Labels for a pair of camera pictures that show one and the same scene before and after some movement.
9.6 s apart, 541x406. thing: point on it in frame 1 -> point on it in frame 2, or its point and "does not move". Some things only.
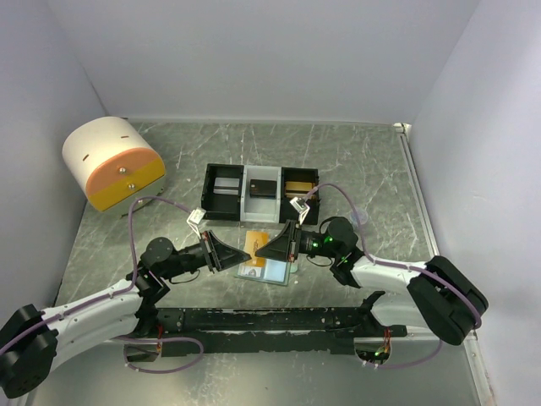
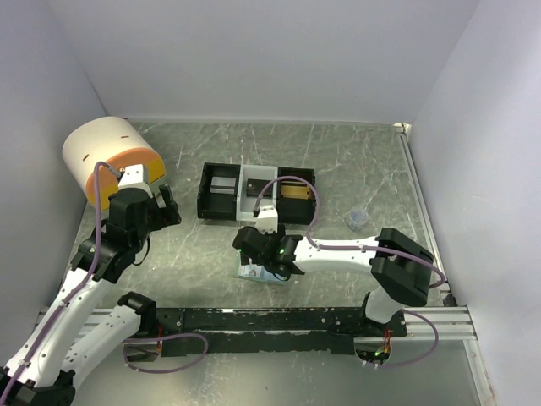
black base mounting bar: x=306 y=331 does not move
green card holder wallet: x=265 y=270 does not move
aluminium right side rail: x=403 y=129 does not move
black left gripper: x=217 y=255 -> x=166 y=215
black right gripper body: x=311 y=243 -> x=277 y=236
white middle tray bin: x=260 y=210 does not move
